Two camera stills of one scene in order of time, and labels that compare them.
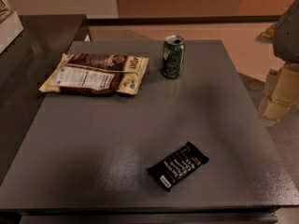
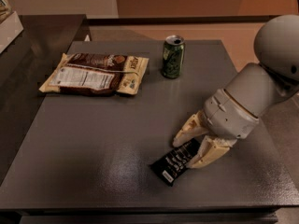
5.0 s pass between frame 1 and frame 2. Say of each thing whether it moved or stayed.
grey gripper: moved
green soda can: stayed
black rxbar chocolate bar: moved
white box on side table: stayed
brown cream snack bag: stayed
